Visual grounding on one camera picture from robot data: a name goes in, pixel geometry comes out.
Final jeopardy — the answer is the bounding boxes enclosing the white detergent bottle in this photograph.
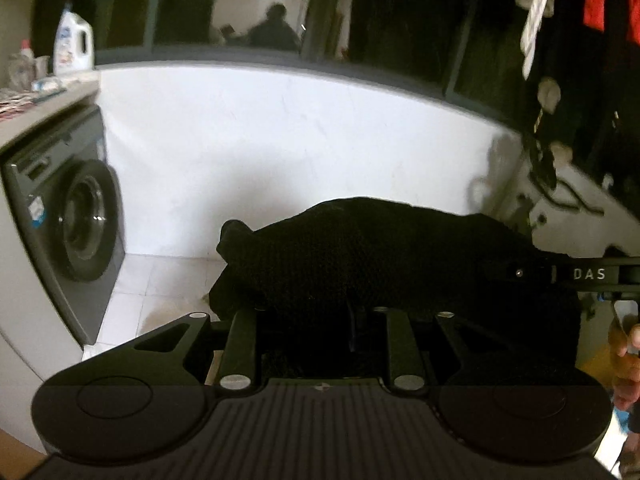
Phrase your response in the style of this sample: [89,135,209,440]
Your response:
[53,4,96,77]

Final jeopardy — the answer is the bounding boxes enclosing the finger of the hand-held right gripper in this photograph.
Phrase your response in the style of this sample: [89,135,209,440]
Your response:
[507,255,571,287]

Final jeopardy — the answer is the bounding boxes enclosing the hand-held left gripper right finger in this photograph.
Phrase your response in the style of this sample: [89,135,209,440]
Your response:
[375,308,576,394]

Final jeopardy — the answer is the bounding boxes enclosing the beige hanging sock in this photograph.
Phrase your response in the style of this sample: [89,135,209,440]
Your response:
[546,141,574,167]
[536,76,564,117]

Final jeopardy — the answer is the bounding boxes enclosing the black knitted sweater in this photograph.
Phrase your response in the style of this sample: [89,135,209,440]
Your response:
[210,197,583,378]

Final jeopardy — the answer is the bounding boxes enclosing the yellow box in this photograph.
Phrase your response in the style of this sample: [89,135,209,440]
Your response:
[574,354,620,392]

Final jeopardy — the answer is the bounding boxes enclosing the black hanging clothes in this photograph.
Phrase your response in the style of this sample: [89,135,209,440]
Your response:
[520,5,640,216]

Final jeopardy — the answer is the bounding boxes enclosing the small clear bottle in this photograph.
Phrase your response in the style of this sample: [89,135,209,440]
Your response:
[6,39,37,92]

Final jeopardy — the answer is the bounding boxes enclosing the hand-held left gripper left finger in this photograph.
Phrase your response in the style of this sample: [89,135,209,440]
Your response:
[82,308,266,394]

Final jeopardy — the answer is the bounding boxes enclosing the dark glass window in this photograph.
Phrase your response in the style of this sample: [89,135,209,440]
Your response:
[30,0,531,128]

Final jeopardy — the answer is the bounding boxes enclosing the red white packets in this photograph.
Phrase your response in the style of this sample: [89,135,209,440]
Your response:
[0,87,37,122]

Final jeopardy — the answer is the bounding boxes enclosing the person's right hand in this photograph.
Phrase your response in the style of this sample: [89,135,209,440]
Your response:
[606,317,640,412]

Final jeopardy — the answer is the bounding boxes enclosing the white hanging garment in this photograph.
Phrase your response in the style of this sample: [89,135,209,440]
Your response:
[514,0,569,80]

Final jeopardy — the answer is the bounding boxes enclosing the white appliance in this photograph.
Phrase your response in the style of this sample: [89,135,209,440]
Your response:
[512,160,640,263]

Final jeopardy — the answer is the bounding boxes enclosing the cardboard piece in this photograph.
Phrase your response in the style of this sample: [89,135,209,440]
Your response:
[0,426,49,467]

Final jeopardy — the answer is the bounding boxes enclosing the grey washing machine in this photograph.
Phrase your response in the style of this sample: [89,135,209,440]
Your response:
[0,84,127,456]

